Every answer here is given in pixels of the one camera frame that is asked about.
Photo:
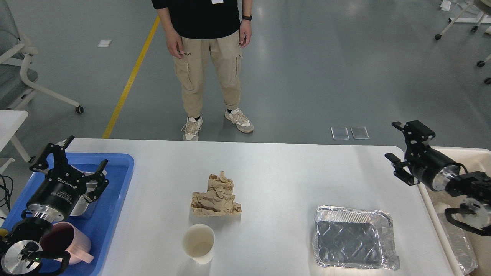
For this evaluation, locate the clear floor plate left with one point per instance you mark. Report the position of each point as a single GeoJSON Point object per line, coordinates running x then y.
{"type": "Point", "coordinates": [340, 133]}

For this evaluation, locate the clear floor plate right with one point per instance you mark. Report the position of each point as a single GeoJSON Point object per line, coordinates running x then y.
{"type": "Point", "coordinates": [359, 133]}

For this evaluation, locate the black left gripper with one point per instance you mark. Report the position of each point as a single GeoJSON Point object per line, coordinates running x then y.
{"type": "Point", "coordinates": [63, 185]}

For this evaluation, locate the crumpled brown paper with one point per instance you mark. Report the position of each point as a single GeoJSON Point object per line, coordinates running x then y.
{"type": "Point", "coordinates": [218, 200]}

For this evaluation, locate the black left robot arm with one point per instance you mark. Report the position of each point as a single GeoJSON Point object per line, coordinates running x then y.
{"type": "Point", "coordinates": [21, 252]}

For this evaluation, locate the white side table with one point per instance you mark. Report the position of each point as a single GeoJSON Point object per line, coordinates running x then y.
{"type": "Point", "coordinates": [10, 122]}

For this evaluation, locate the white paper scrap on floor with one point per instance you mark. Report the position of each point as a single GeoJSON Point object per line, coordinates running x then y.
{"type": "Point", "coordinates": [104, 43]}

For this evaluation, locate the pink ribbed mug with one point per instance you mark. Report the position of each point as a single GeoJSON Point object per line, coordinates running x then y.
{"type": "Point", "coordinates": [64, 236]}

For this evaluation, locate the aluminium foil tray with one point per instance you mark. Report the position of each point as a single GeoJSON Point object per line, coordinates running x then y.
{"type": "Point", "coordinates": [352, 238]}

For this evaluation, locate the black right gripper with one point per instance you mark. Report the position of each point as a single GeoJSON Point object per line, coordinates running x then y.
{"type": "Point", "coordinates": [426, 165]}

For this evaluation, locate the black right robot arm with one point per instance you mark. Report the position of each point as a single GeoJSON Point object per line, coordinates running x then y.
{"type": "Point", "coordinates": [473, 214]}

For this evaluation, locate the blue plastic tray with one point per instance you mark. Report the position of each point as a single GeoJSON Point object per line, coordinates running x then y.
{"type": "Point", "coordinates": [100, 220]}

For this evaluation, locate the teal mug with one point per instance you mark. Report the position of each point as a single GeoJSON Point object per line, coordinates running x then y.
{"type": "Point", "coordinates": [3, 233]}

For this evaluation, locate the white paper cup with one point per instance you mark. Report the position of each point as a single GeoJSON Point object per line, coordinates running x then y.
{"type": "Point", "coordinates": [198, 243]}

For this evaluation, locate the clear floor plate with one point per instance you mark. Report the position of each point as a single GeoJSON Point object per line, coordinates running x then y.
{"type": "Point", "coordinates": [359, 133]}
{"type": "Point", "coordinates": [340, 133]}

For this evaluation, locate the white wheeled furniture frame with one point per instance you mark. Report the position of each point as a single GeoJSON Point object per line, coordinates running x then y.
{"type": "Point", "coordinates": [456, 49]}

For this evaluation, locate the person in black shirt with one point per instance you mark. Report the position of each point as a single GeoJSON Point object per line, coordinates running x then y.
{"type": "Point", "coordinates": [198, 31]}

